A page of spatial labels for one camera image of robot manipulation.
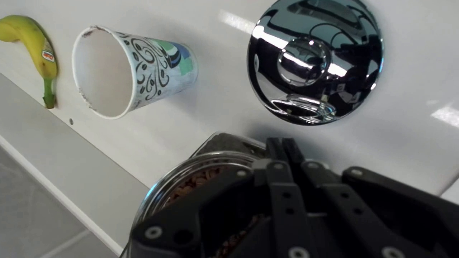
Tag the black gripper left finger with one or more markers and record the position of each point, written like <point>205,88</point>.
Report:
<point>181,225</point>

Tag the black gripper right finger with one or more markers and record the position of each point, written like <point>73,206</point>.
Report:
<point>382,210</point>

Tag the patterned paper cup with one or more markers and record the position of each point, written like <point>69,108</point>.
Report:
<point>158,67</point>

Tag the chrome jar lid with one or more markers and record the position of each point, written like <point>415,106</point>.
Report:
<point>310,63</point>

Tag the yellow banana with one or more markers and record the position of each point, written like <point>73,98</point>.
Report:
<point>33,44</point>

